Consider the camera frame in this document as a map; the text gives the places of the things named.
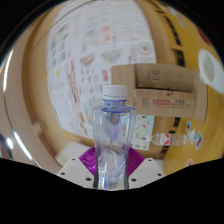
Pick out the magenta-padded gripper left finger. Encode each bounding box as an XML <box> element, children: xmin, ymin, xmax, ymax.
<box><xmin>56</xmin><ymin>146</ymin><xmax>98</xmax><ymax>189</ymax></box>

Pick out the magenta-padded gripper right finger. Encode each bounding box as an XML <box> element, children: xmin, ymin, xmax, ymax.
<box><xmin>126</xmin><ymin>147</ymin><xmax>166</xmax><ymax>190</ymax></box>

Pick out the clear white-capped water bottle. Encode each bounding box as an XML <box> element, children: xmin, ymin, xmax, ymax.
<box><xmin>92</xmin><ymin>84</ymin><xmax>138</xmax><ymax>190</ymax></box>

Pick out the small red-labelled water bottle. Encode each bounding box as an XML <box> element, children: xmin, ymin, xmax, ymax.
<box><xmin>146</xmin><ymin>132</ymin><xmax>188</xmax><ymax>147</ymax></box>

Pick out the brown cardboard box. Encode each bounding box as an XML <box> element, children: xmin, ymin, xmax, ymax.
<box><xmin>110</xmin><ymin>63</ymin><xmax>208</xmax><ymax>125</ymax></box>

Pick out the flat round red coaster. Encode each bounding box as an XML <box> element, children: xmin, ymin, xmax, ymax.
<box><xmin>197</xmin><ymin>28</ymin><xmax>212</xmax><ymax>46</ymax></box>

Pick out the large printed wall poster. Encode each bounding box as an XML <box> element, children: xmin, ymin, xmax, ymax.
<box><xmin>46</xmin><ymin>0</ymin><xmax>158</xmax><ymax>151</ymax></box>

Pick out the wooden slotted wall ledge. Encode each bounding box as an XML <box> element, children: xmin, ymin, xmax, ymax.
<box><xmin>146</xmin><ymin>0</ymin><xmax>191</xmax><ymax>161</ymax></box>

